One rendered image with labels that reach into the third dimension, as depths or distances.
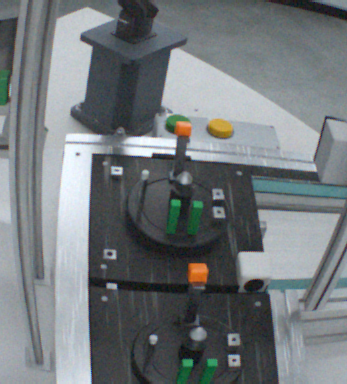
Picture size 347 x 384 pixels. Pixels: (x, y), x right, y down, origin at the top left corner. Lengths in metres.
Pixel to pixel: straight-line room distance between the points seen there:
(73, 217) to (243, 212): 0.24
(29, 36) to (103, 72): 0.68
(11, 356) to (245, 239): 0.40
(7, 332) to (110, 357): 0.21
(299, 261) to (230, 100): 0.49
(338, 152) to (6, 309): 0.54
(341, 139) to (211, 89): 0.73
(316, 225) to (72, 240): 0.40
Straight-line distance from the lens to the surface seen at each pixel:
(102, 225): 0.93
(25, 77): 0.54
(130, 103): 1.19
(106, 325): 0.82
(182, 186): 0.91
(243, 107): 1.39
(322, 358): 0.99
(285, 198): 1.08
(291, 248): 1.04
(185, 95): 1.38
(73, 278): 0.89
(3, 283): 0.99
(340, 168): 0.75
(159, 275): 0.88
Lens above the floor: 1.64
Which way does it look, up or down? 43 degrees down
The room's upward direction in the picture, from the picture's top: 11 degrees clockwise
